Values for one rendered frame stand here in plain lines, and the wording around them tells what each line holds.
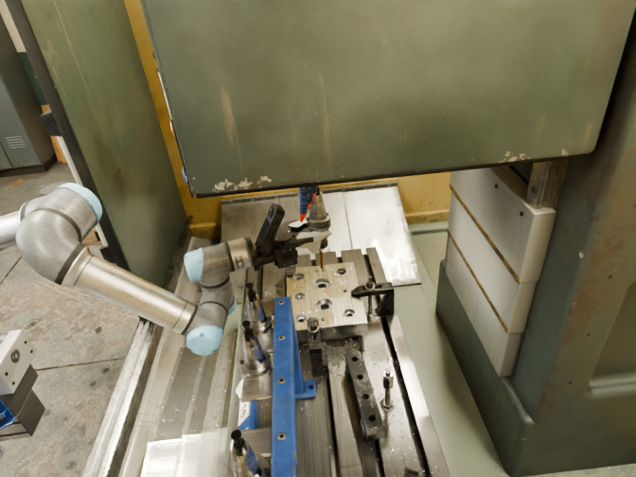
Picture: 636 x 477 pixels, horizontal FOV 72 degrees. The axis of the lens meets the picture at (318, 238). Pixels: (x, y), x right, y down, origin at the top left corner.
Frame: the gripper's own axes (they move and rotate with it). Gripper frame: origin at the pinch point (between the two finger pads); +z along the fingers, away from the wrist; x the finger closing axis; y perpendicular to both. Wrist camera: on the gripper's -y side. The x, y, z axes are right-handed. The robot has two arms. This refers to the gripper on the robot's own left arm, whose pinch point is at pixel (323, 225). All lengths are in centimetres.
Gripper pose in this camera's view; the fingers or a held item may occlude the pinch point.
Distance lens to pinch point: 112.6
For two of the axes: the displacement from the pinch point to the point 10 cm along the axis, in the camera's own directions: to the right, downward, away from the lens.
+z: 9.4, -2.5, 2.2
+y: 0.9, 8.2, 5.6
